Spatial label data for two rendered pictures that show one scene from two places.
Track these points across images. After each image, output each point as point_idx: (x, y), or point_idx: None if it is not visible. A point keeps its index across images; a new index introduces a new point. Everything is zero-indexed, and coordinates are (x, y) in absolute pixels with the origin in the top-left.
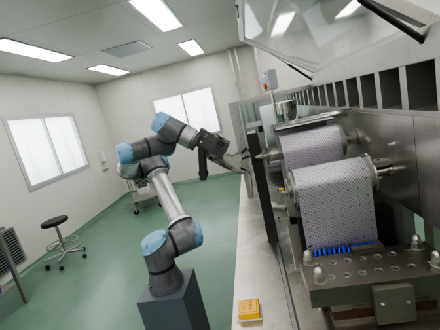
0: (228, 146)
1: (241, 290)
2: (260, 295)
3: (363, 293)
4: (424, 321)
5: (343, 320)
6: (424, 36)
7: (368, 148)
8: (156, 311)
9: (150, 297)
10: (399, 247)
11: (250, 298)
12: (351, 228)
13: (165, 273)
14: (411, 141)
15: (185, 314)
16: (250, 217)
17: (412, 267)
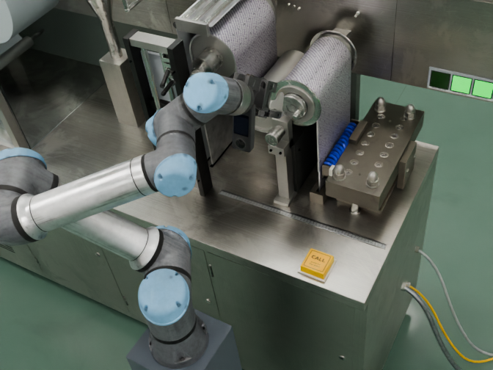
0: (272, 86)
1: (275, 260)
2: (299, 247)
3: (396, 171)
4: (414, 166)
5: (384, 205)
6: None
7: (293, 17)
8: None
9: (194, 368)
10: (370, 116)
11: (307, 255)
12: (340, 120)
13: (196, 321)
14: (389, 12)
15: (234, 344)
16: None
17: (397, 128)
